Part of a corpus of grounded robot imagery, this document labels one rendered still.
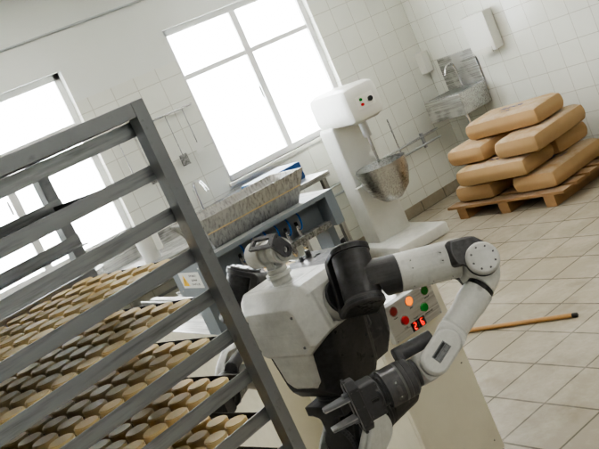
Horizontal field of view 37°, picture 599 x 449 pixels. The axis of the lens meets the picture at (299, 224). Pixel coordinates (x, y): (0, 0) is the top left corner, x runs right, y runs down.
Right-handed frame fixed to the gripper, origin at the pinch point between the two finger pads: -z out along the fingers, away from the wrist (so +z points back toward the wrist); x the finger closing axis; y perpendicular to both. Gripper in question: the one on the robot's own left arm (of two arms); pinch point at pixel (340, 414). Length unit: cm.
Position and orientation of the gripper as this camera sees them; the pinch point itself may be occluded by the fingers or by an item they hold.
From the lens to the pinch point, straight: 198.2
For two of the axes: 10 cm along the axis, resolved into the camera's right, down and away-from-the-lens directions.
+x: -4.0, -9.0, -1.7
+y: 2.6, 0.7, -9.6
